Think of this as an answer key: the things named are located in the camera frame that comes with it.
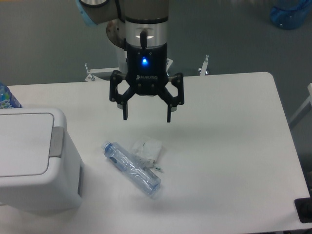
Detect table clamp bolt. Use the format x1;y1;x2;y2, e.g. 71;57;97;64
198;55;210;76
84;63;96;82

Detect grey lid push button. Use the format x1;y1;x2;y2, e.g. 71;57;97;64
49;127;64;157

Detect clear empty plastic bottle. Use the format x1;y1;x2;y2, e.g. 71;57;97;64
102;141;161;196

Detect crumpled white plastic wrapper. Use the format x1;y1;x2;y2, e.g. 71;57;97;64
130;136;162;168

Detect right table clamp bolt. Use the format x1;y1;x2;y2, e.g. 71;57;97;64
198;55;210;76

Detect white frame at right edge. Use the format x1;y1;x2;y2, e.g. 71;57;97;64
289;83;312;130

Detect black object at table corner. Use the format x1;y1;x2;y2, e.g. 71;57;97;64
294;197;312;223

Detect blue water jug on floor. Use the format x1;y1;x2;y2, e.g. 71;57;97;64
269;0;312;30

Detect blue labelled bottle at left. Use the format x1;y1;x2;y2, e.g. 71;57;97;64
0;82;22;109

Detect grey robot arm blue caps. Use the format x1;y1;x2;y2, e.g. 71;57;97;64
76;0;184;122

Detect white trash can lid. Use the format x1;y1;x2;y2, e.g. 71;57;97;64
0;113;54;177

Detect white trash can body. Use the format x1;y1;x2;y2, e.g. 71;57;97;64
0;108;84;211

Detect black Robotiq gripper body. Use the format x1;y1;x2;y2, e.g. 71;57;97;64
125;43;169;96

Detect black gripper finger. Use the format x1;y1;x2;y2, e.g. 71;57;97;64
157;73;184;122
109;70;135;120

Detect left table clamp bolt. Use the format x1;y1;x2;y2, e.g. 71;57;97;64
84;63;96;82

